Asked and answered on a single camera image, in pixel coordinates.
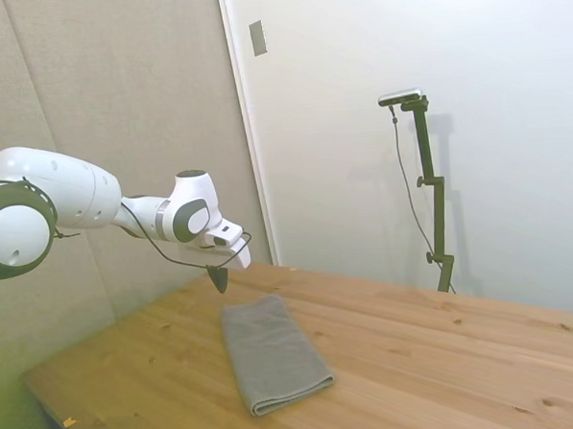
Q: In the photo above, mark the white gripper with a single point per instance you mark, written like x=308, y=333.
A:
x=240, y=255

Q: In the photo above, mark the grey-blue terry towel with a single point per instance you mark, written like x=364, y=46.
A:
x=272, y=350

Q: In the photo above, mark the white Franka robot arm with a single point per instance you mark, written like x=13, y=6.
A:
x=64, y=197

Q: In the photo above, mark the small orange tape scrap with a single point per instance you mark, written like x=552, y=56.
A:
x=69, y=421

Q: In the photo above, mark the white door frame trim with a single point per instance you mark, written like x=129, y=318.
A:
x=248, y=130

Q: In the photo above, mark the black camera stand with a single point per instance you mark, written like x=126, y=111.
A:
x=433, y=183

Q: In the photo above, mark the grey wall switch plate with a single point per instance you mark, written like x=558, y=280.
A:
x=258, y=38

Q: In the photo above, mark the grey exterior camera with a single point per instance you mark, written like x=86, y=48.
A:
x=400, y=96

